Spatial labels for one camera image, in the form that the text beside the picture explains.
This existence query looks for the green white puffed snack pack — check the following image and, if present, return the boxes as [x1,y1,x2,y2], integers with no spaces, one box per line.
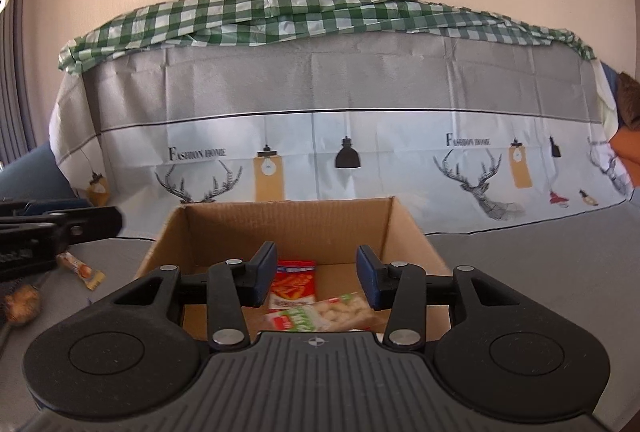
[267,293,378,332]

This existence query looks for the red long snack bag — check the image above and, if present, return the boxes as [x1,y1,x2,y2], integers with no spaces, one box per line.
[268,259,317,311]

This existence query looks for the brown cracker bag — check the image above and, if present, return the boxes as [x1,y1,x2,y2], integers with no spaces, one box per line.
[2,285,41,327]

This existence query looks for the yellow orange snack bar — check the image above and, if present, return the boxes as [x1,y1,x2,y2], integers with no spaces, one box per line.
[56,252,105,291]

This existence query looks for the dark blue sofa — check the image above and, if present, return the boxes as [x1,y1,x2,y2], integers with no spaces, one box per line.
[1,144,90,215]

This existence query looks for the brown cardboard box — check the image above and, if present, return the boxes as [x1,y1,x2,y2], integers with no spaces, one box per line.
[134,195,454,343]

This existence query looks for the grey deer print cloth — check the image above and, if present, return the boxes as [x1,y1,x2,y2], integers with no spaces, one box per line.
[49,33,632,237]

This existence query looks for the orange cushion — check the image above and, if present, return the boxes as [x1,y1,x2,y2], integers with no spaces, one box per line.
[610,126,640,187]

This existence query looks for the green checkered cloth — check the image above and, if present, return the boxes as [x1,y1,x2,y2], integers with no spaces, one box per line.
[58,0,596,75]

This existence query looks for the brown blanket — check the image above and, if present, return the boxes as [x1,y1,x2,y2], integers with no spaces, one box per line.
[616,73,640,131]

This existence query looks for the grey curtain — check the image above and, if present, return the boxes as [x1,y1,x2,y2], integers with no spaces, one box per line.
[1,0,36,165]

